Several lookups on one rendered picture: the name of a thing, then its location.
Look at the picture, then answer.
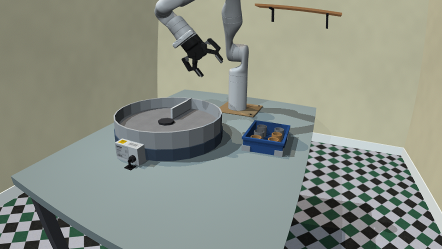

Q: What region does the blue crate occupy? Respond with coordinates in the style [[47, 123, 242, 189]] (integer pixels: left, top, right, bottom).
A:
[[241, 120, 290, 157]]

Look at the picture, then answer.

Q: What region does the grey metal sleeve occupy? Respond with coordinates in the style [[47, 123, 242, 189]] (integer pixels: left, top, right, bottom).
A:
[[254, 129, 265, 139], [257, 124, 267, 137], [274, 127, 284, 140]]

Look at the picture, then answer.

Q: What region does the grey round turntable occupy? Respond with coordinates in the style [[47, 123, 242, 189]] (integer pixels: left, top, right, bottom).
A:
[[113, 97, 223, 170]]

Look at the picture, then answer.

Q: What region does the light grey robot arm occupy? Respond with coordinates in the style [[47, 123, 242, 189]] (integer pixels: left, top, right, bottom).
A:
[[154, 0, 249, 111]]

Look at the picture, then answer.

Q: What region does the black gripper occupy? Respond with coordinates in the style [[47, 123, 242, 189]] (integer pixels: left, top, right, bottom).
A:
[[181, 34, 223, 77]]

